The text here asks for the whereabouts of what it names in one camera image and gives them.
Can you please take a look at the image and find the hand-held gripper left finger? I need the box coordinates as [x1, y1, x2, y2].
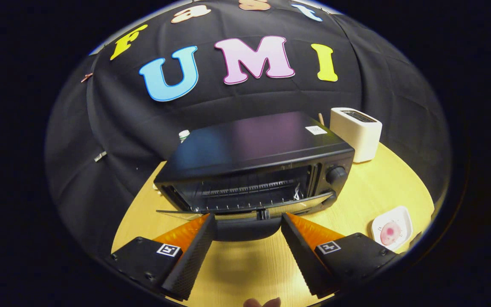
[110, 213, 217, 301]

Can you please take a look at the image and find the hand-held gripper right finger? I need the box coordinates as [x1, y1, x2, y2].
[280, 212, 399, 299]

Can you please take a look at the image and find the pink ham slice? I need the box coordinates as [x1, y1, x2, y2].
[380, 222, 402, 246]

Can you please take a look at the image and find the white square plate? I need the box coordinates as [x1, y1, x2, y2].
[371, 206, 413, 251]

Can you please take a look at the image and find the black toaster oven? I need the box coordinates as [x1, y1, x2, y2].
[154, 112, 355, 242]

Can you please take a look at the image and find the white bread toaster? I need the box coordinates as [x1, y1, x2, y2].
[330, 107, 383, 163]

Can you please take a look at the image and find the black backdrop cloth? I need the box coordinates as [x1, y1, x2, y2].
[45, 0, 451, 261]

